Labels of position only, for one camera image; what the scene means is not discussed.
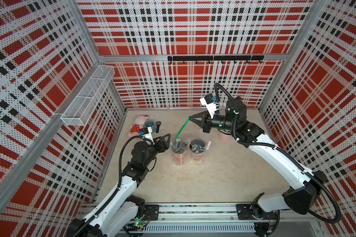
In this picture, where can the single green straw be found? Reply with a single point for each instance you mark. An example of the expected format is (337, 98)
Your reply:
(183, 127)

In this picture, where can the pink straw holder cup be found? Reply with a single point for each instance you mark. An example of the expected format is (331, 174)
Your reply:
(225, 137)

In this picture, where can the red milk tea cup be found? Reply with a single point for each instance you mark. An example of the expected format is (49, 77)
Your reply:
(198, 148)
(179, 150)

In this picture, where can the pink plush pig toy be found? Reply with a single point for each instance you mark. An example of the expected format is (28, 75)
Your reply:
(137, 125)

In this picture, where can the white wire mesh basket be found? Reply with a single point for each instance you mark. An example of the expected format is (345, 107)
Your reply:
(82, 107)

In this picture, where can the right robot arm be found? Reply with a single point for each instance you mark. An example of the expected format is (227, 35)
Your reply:
(305, 185)

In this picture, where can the black wall hook rail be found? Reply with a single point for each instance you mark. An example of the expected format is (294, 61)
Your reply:
(210, 58)

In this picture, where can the black wristwatch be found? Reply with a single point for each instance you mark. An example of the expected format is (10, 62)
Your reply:
(158, 124)

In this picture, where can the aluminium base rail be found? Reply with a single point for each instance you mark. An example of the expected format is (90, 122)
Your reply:
(140, 219)

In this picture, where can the clear plastic carrier bag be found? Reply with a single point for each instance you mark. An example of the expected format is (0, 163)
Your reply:
(189, 151)

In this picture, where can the teal ceramic cup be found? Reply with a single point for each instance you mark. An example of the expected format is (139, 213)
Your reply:
(151, 124)

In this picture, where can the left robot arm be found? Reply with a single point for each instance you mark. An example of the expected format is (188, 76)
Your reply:
(120, 206)

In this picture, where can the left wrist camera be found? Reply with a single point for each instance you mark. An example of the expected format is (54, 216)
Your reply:
(146, 134)

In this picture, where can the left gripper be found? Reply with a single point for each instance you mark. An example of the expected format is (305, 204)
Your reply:
(165, 145)

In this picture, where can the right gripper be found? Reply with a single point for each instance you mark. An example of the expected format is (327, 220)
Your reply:
(205, 124)

